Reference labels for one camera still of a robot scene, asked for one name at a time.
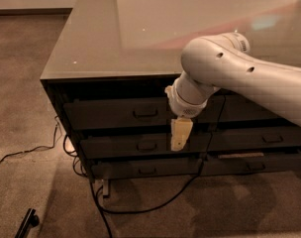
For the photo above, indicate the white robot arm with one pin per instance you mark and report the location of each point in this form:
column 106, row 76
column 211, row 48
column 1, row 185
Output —
column 210, row 63

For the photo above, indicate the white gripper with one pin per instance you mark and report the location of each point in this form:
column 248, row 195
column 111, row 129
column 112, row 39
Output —
column 183, row 108

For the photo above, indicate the dark drawer cabinet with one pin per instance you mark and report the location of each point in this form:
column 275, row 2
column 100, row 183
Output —
column 121, row 49

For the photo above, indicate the black bar bottom left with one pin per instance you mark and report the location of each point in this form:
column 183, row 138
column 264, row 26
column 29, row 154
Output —
column 30, row 220

